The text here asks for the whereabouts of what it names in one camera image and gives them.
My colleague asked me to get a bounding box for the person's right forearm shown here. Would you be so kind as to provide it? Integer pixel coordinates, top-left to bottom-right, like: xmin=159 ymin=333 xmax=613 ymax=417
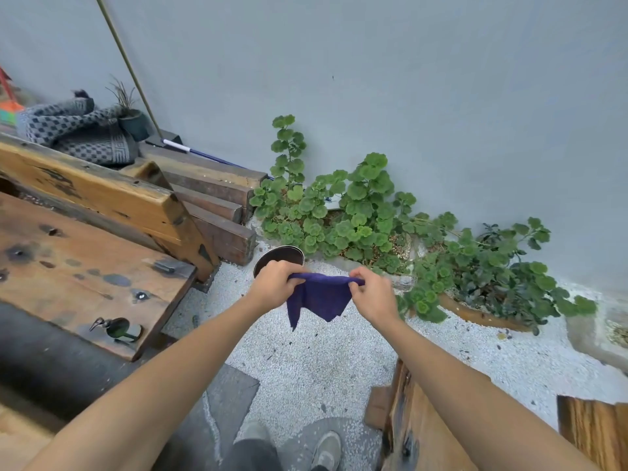
xmin=388 ymin=319 xmax=602 ymax=471

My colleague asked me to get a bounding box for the weathered wooden bench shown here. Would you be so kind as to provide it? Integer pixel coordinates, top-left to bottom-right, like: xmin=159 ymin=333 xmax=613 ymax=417
xmin=0 ymin=133 xmax=220 ymax=362

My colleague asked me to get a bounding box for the person's left hand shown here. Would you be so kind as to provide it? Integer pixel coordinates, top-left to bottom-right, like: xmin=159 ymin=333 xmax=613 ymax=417
xmin=246 ymin=260 xmax=308 ymax=315

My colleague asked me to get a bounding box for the person's left grey shoe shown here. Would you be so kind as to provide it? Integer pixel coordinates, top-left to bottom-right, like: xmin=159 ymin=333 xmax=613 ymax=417
xmin=235 ymin=420 xmax=273 ymax=458

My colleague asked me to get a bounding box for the colourful broom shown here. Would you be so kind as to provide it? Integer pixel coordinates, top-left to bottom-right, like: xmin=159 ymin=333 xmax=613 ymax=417
xmin=0 ymin=66 xmax=26 ymax=126

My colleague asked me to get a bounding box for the green geranium plant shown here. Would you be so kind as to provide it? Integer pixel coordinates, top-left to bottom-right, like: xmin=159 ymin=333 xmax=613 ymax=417
xmin=249 ymin=114 xmax=419 ymax=275

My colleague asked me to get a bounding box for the round dark metal pot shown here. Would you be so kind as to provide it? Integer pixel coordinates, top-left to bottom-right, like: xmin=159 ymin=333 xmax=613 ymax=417
xmin=253 ymin=245 xmax=306 ymax=279

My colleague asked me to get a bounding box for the person's dark trouser leg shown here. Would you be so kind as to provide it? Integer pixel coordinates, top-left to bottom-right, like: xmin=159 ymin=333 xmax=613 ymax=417
xmin=217 ymin=438 xmax=284 ymax=471

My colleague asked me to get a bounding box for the person's right grey shoe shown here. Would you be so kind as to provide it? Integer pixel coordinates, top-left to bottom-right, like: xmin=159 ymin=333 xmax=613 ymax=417
xmin=310 ymin=430 xmax=343 ymax=471

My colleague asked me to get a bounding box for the blue and white handle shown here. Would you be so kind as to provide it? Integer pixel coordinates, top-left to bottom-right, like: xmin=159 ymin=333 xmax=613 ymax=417
xmin=162 ymin=138 xmax=276 ymax=182

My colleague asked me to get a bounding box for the stone planter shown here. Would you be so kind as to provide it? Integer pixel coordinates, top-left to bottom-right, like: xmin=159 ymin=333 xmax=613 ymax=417
xmin=566 ymin=300 xmax=628 ymax=374

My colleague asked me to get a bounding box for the light wooden plank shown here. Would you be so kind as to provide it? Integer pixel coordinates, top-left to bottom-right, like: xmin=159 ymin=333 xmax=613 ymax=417
xmin=556 ymin=394 xmax=628 ymax=471

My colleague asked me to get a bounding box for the long thin wooden stick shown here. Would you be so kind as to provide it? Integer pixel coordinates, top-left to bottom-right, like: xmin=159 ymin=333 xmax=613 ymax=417
xmin=94 ymin=0 xmax=166 ymax=141

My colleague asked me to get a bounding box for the dark wooden beam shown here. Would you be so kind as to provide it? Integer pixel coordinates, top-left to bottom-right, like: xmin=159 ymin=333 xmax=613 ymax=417
xmin=139 ymin=142 xmax=269 ymax=190
xmin=171 ymin=183 xmax=244 ymax=224
xmin=183 ymin=201 xmax=259 ymax=267
xmin=164 ymin=170 xmax=256 ymax=210

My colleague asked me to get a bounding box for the person's left forearm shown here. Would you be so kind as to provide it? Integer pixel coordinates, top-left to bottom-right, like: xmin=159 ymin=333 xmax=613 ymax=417
xmin=22 ymin=298 xmax=261 ymax=471

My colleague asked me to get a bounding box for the grey patterned blanket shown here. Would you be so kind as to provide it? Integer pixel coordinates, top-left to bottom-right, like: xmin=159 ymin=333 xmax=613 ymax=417
xmin=16 ymin=96 xmax=141 ymax=166

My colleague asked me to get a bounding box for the person's right hand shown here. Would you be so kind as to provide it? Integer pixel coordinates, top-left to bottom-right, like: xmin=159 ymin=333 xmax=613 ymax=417
xmin=348 ymin=266 xmax=401 ymax=328

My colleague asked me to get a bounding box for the dark green metal fitting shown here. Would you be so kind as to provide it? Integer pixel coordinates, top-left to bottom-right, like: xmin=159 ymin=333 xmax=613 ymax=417
xmin=89 ymin=317 xmax=143 ymax=344

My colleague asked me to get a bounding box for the purple cloth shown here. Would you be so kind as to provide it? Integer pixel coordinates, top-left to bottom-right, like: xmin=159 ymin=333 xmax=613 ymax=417
xmin=286 ymin=272 xmax=367 ymax=332

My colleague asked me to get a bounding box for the dark wooden chair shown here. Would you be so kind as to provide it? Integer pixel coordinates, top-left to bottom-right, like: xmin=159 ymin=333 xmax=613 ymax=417
xmin=364 ymin=359 xmax=492 ymax=471

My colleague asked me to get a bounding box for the small spiky potted plant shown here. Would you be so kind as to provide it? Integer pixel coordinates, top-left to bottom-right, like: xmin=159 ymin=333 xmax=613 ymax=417
xmin=105 ymin=75 xmax=153 ymax=142

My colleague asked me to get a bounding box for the leafy plant in terracotta planter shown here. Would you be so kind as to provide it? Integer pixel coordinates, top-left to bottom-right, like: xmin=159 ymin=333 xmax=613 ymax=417
xmin=396 ymin=212 xmax=599 ymax=337

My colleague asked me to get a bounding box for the person's grey shoe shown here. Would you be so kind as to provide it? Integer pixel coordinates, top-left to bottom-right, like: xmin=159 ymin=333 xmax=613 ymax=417
xmin=310 ymin=430 xmax=343 ymax=471
xmin=235 ymin=420 xmax=273 ymax=458

